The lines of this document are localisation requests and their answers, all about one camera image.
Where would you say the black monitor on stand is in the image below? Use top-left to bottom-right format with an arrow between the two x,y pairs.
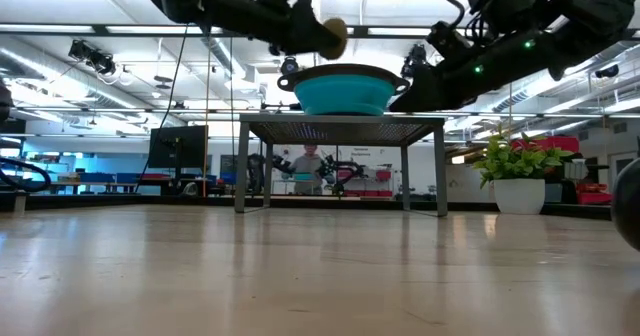
147,124 -> 209,195

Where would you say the round black ceiling device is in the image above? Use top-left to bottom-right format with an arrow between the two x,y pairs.
279,55 -> 300,76

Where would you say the hanging black cable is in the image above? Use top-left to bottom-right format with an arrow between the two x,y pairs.
133,25 -> 190,193

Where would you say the drooping black arm cable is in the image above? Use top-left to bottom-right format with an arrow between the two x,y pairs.
0,156 -> 53,194

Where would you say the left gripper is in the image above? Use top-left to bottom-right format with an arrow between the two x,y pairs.
232,0 -> 344,55

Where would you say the red storage bin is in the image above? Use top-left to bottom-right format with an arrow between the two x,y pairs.
577,183 -> 614,206
510,135 -> 581,153

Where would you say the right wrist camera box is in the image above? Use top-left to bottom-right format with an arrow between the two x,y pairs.
426,20 -> 469,53

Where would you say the brown kiwi fruit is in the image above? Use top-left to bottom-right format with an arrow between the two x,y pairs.
319,17 -> 350,61

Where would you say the blue collapsible bowl grey rim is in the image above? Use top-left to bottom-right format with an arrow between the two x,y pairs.
277,63 -> 411,117

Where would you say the grey perforated metal stand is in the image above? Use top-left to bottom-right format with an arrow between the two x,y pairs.
233,113 -> 449,219

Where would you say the black ceiling fixture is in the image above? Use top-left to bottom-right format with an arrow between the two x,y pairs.
67,39 -> 118,76

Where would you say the green potted plant white pot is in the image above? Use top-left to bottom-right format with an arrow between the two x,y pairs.
472,124 -> 575,216

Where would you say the person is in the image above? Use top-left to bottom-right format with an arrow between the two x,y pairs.
289,143 -> 327,196

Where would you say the dark round fruit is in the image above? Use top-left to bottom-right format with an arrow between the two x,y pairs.
610,156 -> 640,253

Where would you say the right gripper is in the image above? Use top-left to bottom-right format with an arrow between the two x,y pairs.
389,50 -> 506,114

